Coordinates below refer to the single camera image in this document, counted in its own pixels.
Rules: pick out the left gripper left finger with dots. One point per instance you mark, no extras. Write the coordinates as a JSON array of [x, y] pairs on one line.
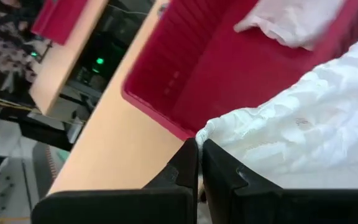
[[120, 207]]

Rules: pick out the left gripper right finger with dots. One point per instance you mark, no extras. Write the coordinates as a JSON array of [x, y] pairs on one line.
[[291, 207]]

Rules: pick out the red plastic laundry bin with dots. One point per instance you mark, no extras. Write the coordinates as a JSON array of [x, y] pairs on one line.
[[216, 77]]

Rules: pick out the orange wooden desk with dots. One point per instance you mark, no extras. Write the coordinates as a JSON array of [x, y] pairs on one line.
[[117, 149], [61, 71]]

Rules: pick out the black orange striped mat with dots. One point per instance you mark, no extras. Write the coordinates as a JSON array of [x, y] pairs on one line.
[[50, 165]]

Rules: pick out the black diagonal desk beam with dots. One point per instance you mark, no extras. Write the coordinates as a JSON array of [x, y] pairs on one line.
[[48, 133]]

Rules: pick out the black computer green lights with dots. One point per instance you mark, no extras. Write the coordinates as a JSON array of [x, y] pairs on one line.
[[104, 53]]

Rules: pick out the small pinkish white garment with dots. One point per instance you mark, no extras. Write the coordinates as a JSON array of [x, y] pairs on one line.
[[291, 21]]

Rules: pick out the red box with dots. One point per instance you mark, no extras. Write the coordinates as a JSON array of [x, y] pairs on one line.
[[59, 18]]

